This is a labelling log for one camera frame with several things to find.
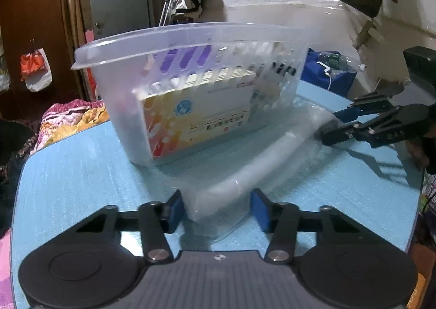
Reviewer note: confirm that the brown wooden wardrobe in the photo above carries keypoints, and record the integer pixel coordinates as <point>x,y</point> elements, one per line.
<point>37,24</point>

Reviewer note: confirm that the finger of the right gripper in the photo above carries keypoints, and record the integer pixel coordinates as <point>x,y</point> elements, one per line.
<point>374,102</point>
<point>398,124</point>

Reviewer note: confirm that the black clothing pile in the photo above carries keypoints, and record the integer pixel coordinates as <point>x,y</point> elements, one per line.
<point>17,141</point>

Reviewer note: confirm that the colourful cardboard box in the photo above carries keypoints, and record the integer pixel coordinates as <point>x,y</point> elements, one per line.
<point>186,111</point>

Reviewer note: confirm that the dark blue bag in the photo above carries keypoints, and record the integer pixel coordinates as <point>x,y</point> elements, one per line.
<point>322,75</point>

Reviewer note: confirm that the clear plastic bag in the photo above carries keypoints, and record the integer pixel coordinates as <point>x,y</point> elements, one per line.
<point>259,165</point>

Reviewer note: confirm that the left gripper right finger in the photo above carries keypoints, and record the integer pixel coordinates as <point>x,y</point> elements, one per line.
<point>263,210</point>

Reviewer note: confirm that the clear plastic basket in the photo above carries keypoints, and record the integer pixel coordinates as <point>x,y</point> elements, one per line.
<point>125,62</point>

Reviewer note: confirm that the pink floral bedding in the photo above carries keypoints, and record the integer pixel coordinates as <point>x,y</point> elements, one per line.
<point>64,120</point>

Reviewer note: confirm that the purple box in basket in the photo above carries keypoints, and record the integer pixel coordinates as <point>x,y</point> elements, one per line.
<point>180,59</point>

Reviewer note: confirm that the plastic water bottle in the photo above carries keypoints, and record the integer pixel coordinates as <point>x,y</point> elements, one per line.
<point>341,62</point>

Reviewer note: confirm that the orange white hanging bag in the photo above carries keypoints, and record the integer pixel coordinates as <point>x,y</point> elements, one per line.
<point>35,71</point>

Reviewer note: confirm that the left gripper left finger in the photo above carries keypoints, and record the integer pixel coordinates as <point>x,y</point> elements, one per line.
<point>172,213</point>

